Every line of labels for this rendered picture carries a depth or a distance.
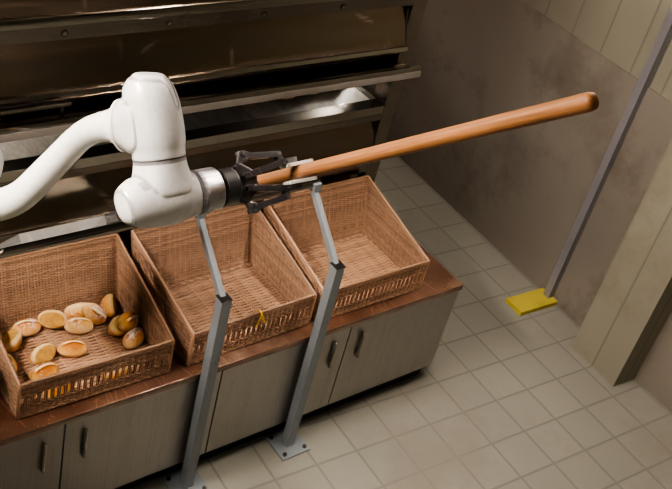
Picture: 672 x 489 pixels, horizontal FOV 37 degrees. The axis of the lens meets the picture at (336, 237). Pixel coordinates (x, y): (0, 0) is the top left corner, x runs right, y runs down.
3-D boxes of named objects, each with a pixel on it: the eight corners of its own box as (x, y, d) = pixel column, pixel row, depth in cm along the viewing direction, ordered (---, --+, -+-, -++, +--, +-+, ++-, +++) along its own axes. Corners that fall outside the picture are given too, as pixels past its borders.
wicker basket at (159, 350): (-39, 325, 344) (-39, 263, 329) (111, 288, 377) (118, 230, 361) (15, 422, 316) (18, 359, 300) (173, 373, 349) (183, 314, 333)
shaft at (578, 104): (604, 108, 149) (600, 89, 148) (591, 111, 147) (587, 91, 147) (128, 219, 287) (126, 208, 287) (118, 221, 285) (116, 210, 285)
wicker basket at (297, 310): (120, 286, 379) (127, 228, 363) (242, 252, 413) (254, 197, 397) (186, 368, 352) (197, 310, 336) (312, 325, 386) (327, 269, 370)
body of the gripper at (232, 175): (203, 170, 203) (241, 163, 208) (212, 211, 203) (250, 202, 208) (221, 164, 196) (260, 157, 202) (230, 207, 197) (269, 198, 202)
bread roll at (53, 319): (65, 330, 350) (67, 328, 355) (67, 311, 350) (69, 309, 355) (36, 328, 348) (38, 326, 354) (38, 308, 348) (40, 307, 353)
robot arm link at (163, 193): (208, 222, 193) (201, 154, 190) (136, 238, 184) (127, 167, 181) (181, 216, 202) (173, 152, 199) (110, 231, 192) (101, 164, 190)
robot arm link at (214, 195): (186, 218, 200) (211, 212, 204) (208, 213, 193) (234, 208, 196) (176, 173, 200) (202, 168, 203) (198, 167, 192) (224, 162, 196)
